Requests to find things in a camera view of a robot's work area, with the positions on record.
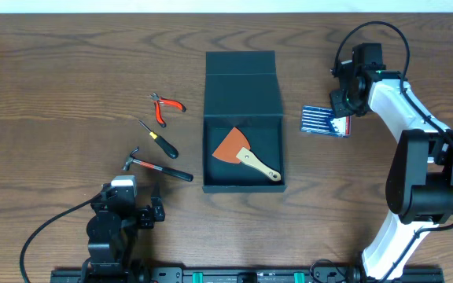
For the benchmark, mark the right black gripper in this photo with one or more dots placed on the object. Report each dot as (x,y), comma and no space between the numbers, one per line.
(340,114)

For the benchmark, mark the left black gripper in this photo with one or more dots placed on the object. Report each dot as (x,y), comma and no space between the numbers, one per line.
(146,216)

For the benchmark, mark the small claw hammer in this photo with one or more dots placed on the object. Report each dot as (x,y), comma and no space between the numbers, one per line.
(131,159)

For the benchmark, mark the blue screwdriver set card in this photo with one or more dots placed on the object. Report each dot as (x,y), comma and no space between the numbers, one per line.
(318,120)

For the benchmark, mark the black handled screwdriver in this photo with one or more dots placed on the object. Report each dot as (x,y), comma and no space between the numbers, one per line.
(167,147)

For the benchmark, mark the orange scraper wooden handle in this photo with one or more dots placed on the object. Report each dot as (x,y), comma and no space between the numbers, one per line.
(235,149)

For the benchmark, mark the red handled pliers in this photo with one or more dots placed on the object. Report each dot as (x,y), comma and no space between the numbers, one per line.
(159,101)

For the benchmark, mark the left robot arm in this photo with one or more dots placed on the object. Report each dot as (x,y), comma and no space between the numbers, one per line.
(113,232)

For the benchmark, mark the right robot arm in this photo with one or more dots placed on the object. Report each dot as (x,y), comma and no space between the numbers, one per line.
(419,186)

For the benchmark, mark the dark green open box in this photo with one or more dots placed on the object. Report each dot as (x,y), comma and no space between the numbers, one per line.
(241,91)

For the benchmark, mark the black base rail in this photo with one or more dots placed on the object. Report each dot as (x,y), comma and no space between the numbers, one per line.
(325,274)

